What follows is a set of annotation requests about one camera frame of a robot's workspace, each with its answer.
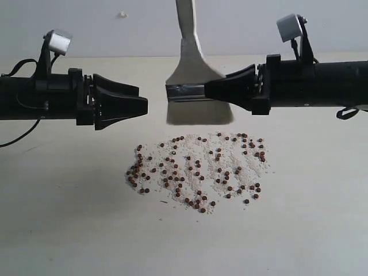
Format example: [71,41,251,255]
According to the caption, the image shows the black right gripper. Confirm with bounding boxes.
[204,53,281,115]

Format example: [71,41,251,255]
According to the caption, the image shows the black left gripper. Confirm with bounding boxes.
[68,68,148,130]

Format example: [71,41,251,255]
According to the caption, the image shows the white paint brush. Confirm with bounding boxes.
[166,0,233,125]

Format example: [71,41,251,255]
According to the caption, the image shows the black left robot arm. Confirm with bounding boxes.
[1,68,148,131]

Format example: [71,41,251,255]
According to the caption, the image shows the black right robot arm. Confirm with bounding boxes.
[204,54,367,120]

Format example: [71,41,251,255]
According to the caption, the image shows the pile of rice and beans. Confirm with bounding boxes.
[124,131,270,214]

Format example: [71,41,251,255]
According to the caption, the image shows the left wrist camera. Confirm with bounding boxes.
[34,29,72,80]

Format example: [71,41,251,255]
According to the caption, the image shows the small white wall plug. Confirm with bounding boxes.
[117,11,128,18]

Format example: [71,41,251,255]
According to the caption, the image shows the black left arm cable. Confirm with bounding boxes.
[0,59,44,148]

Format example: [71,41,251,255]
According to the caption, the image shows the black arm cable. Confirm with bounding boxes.
[336,106,368,120]
[0,59,44,148]

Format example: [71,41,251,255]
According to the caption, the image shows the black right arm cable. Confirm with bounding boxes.
[336,106,368,120]

